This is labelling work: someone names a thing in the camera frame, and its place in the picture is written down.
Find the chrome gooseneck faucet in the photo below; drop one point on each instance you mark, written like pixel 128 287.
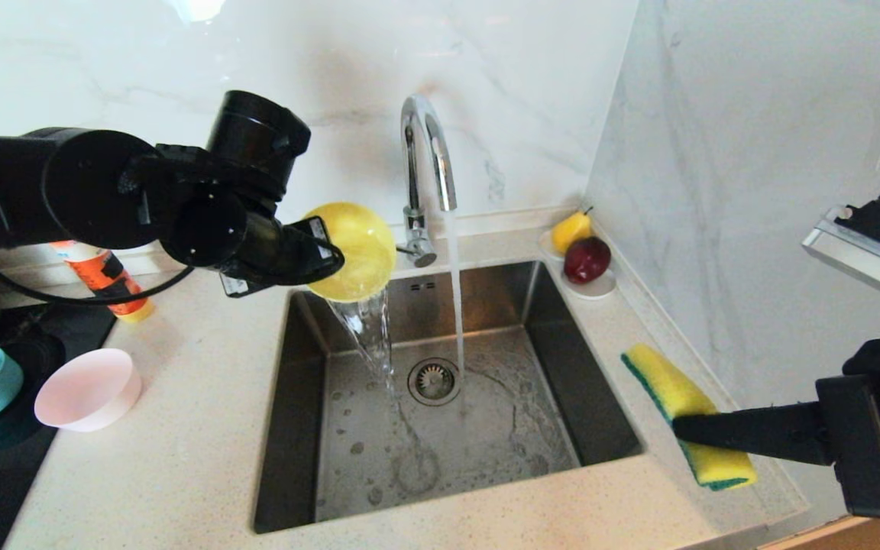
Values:
pixel 412 176

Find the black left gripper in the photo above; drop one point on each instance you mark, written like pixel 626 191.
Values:
pixel 279 256

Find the round metal drain strainer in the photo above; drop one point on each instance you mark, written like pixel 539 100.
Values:
pixel 435 382

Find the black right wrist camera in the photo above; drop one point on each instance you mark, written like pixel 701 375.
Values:
pixel 868 256

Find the yellow plastic bowl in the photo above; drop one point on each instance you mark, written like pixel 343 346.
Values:
pixel 360 248

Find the pink plastic bowl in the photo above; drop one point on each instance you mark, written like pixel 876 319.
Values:
pixel 88 393

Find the yellow green sponge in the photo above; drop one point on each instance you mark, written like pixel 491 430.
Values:
pixel 665 386

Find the small white dish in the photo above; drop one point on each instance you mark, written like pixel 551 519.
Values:
pixel 593 290

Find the black induction cooktop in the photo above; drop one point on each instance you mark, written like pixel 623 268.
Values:
pixel 4 473

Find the dark red apple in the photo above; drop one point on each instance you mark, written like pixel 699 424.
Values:
pixel 587 260

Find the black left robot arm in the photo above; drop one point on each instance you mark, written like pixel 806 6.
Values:
pixel 66 191

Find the yellow pear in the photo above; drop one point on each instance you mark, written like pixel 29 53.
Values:
pixel 568 231

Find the brown wooden panel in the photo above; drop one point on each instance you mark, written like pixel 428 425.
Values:
pixel 845 535

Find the orange dish soap bottle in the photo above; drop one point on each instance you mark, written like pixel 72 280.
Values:
pixel 115 286

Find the stainless steel sink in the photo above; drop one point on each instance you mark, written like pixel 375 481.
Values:
pixel 486 451

